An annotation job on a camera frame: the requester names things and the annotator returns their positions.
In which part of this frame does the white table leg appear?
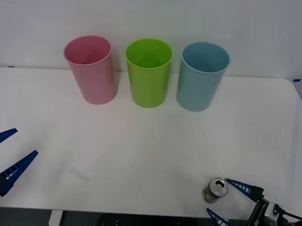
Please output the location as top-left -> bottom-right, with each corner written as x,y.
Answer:
48,209 -> 63,226

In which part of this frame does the pale blue plastic bin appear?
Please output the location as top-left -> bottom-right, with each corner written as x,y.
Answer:
175,40 -> 231,114

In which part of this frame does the silver drink can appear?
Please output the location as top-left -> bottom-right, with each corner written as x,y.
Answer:
201,177 -> 229,206

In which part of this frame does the pink plastic bin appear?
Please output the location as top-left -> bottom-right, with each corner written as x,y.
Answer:
60,33 -> 121,107

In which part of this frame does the green plastic bin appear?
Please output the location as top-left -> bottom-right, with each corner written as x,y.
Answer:
123,36 -> 174,110

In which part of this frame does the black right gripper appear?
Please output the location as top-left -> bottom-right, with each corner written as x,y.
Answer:
205,177 -> 301,226

